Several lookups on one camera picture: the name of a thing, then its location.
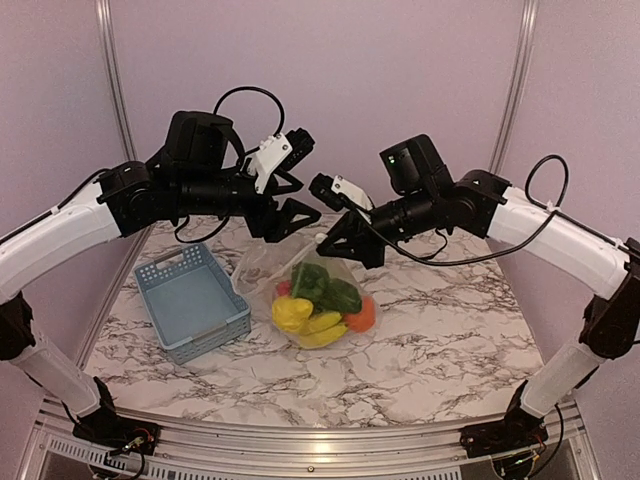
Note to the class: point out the front aluminium frame rail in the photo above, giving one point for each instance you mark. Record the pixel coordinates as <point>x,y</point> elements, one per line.
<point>193,449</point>

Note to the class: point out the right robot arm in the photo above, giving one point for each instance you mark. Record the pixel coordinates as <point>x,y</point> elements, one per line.
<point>490,208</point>

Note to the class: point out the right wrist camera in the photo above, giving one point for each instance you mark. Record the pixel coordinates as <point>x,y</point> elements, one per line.
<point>413,166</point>

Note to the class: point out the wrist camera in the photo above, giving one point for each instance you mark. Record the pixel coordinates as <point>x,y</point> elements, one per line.
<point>413,166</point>
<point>209,141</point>

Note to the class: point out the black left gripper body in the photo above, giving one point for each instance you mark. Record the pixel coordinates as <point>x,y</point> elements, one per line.
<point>206,196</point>

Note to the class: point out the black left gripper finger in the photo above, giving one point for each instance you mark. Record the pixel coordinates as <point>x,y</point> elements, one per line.
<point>285,183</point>
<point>281,222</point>

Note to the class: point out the red toy apple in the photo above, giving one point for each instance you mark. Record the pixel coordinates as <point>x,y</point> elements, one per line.
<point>284,288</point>

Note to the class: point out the light blue plastic basket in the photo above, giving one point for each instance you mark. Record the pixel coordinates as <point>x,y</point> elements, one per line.
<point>191,303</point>

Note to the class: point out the clear zip top bag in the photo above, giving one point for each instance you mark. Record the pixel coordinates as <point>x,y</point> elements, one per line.
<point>264,266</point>

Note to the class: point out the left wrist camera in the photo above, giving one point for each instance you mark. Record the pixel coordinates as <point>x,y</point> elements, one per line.
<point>209,141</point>

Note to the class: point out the yellow toy pear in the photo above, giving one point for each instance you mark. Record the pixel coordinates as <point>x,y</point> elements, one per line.
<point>290,314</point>

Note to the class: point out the orange toy orange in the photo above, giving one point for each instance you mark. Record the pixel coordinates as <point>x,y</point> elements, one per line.
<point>364,320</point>

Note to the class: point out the right aluminium frame post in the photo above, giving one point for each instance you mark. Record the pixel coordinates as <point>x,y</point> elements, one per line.
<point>517,83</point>

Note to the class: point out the left aluminium frame post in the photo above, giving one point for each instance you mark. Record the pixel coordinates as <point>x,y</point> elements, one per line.
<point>109,51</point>

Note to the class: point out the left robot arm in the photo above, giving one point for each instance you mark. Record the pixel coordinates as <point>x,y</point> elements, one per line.
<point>116,203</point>

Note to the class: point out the aluminium frame post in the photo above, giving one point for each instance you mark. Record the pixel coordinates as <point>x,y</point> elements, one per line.
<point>517,83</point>
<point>109,51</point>

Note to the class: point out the yellow toy banana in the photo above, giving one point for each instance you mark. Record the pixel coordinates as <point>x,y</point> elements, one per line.
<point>322,330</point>

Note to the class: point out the dark green toy pepper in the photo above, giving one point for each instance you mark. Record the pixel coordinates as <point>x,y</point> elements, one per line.
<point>313,282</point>

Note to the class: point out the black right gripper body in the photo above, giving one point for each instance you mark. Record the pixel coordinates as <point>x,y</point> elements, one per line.
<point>421,215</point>

